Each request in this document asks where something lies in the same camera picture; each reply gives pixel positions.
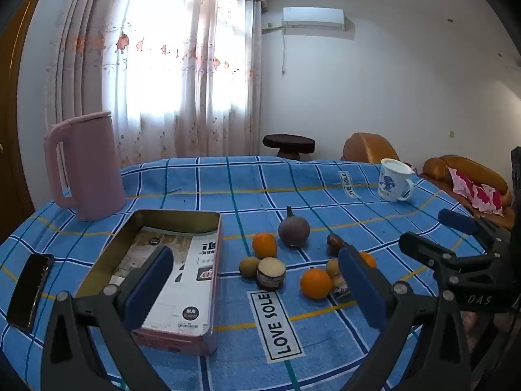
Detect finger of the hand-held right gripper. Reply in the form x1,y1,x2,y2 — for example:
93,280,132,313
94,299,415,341
438,209,511,253
399,231,462,270

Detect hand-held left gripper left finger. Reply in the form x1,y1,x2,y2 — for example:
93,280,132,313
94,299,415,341
41,245,176,391

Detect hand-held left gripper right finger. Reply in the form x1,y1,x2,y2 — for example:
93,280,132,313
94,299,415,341
337,246,473,391

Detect small cut root piece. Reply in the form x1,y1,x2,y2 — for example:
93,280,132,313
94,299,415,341
331,275,353,298

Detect pink metal tin box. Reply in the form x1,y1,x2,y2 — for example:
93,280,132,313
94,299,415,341
75,209,223,357

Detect pink floral pillow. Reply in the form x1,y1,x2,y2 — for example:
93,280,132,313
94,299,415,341
448,166,505,216

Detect printed paper leaflet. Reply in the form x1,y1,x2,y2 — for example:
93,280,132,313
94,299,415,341
110,228,218,330

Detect brown leather sofa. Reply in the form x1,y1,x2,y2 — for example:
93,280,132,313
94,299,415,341
419,154,515,231

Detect brown date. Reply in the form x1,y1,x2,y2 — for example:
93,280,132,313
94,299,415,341
326,233,348,258

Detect white mug with blue flowers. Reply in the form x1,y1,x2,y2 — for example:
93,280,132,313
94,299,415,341
377,158,418,203

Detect purple round fruit with stem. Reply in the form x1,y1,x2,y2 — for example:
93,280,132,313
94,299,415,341
278,206,311,248

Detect brown leather armchair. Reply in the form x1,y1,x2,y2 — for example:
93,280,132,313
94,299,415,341
341,132,401,163

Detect black smartphone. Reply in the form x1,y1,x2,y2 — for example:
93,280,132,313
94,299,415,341
6,253,55,333

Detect pink electric kettle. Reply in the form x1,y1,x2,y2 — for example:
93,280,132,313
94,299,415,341
43,111,127,223

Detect blue plaid tablecloth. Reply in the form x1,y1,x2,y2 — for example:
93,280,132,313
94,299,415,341
0,155,505,391

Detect dark round wooden stool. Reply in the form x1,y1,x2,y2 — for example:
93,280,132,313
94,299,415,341
262,134,316,161

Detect sheer floral curtain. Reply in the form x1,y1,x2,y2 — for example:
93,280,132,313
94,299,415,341
45,0,267,169

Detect white wall air conditioner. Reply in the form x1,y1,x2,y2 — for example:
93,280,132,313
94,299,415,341
282,7,346,31

